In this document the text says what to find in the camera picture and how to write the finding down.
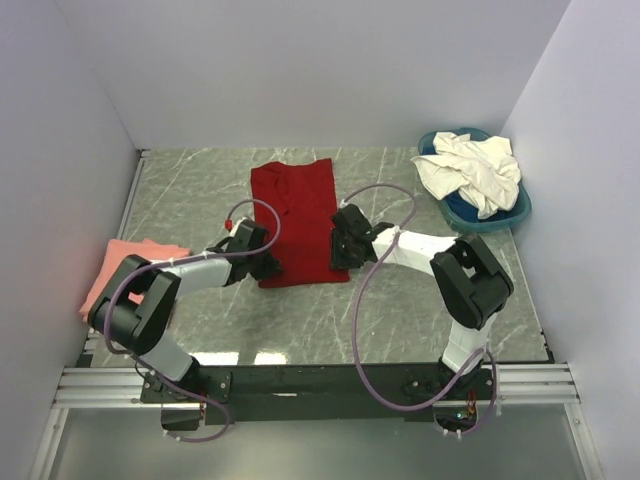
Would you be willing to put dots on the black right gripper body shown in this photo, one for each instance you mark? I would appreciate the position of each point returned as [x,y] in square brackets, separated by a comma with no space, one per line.
[341,255]

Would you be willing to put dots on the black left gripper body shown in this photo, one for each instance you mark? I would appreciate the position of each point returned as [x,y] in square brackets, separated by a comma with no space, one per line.
[263,265]

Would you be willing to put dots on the red t shirt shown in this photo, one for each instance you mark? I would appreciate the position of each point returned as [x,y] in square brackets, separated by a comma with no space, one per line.
[304,198]

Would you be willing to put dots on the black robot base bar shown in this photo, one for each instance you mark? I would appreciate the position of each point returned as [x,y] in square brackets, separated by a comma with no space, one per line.
[319,392]

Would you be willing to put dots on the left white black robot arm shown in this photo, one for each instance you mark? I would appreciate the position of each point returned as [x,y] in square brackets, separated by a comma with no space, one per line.
[134,308]

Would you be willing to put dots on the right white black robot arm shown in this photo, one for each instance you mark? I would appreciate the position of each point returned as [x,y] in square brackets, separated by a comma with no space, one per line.
[473,284]

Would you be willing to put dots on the teal plastic laundry basket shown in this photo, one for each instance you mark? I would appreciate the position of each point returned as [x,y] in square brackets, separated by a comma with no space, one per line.
[522,207]

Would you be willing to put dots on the blue t shirt in basket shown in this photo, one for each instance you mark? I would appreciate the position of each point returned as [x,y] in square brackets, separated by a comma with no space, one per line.
[469,212]

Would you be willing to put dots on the folded pink t shirt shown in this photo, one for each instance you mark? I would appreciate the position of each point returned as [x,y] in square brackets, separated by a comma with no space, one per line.
[116,251]

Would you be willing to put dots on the white crumpled t shirt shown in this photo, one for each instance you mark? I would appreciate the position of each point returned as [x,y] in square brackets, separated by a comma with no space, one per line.
[484,173]

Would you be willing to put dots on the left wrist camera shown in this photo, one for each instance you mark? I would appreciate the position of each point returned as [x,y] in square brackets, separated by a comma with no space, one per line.
[233,226]

